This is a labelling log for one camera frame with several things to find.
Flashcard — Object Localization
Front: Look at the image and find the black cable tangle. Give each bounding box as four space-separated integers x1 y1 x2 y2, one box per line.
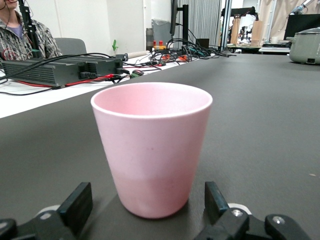
149 37 237 68

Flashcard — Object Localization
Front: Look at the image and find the grey metal cylinder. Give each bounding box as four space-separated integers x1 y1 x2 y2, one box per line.
145 27 154 52

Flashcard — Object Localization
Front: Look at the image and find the grey plastic bag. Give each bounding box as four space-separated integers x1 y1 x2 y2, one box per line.
151 18 174 46

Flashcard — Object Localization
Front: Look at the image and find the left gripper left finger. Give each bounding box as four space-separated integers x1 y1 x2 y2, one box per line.
0 181 94 240

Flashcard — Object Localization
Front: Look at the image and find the black stand pole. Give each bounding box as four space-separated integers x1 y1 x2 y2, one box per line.
17 0 42 60

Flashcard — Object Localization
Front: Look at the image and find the red clip lead cable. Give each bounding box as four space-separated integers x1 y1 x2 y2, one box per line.
14 73 126 88

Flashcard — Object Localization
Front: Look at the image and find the black power supply unit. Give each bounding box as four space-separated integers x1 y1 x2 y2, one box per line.
1 59 98 88
49 55 125 76

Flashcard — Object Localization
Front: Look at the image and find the grey-green two-handled pot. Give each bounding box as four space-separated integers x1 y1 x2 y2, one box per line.
286 27 320 65

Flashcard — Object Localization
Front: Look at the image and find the aluminium frame post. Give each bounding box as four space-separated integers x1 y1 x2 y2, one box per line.
219 0 232 52

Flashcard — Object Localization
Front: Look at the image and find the black flat screen monitor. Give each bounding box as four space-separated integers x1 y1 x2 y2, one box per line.
283 13 320 42

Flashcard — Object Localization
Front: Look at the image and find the grey office chair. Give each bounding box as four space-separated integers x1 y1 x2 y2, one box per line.
53 37 88 58

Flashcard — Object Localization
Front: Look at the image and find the pink plastic cup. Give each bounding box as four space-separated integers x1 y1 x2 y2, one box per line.
90 81 214 220

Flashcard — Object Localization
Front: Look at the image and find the person in patterned shirt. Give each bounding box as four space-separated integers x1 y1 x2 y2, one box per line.
0 0 63 61

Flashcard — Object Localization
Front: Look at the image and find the red yellow emergency button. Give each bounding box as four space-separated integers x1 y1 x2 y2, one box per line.
152 39 167 51

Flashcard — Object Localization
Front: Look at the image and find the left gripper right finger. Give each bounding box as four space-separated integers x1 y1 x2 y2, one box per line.
193 181 313 240

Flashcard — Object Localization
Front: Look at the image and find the grey curtain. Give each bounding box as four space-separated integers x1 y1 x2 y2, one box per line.
173 0 223 47

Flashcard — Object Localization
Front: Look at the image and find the white cardboard tube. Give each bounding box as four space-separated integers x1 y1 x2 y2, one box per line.
124 50 152 60

